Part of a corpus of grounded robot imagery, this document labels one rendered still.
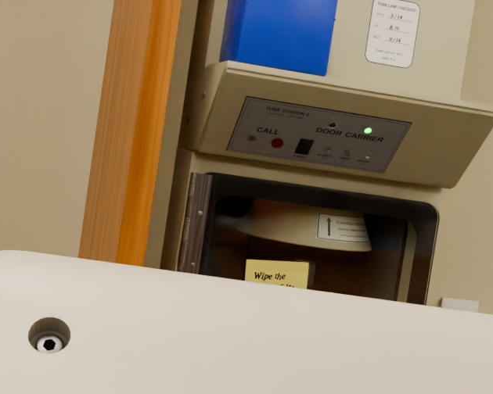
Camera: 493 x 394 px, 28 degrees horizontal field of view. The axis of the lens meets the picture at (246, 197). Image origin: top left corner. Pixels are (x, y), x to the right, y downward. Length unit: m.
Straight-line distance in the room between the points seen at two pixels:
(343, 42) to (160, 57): 0.25
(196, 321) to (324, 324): 0.03
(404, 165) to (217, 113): 0.24
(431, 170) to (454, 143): 0.05
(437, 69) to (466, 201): 0.54
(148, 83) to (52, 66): 0.53
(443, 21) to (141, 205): 0.44
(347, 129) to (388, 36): 0.15
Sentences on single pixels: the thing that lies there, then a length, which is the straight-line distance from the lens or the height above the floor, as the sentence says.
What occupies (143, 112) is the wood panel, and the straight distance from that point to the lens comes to 1.03.
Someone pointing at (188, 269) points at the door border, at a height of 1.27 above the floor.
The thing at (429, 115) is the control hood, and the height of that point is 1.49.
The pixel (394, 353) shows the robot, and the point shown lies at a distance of 0.27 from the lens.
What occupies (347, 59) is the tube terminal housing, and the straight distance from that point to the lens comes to 1.18.
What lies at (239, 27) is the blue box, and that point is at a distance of 1.05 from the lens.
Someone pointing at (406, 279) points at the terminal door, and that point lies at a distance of 1.21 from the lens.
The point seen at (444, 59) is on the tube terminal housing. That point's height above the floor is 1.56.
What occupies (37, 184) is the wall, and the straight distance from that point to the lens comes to 1.55.
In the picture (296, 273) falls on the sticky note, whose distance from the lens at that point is 1.16.
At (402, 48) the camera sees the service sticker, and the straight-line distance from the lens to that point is 1.21.
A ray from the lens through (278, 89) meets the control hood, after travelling 1.05.
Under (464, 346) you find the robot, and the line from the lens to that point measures 0.28.
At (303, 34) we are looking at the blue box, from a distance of 1.05.
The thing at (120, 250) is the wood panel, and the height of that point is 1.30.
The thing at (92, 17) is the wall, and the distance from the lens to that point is 1.56.
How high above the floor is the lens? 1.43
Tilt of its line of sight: 3 degrees down
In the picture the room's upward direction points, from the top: 8 degrees clockwise
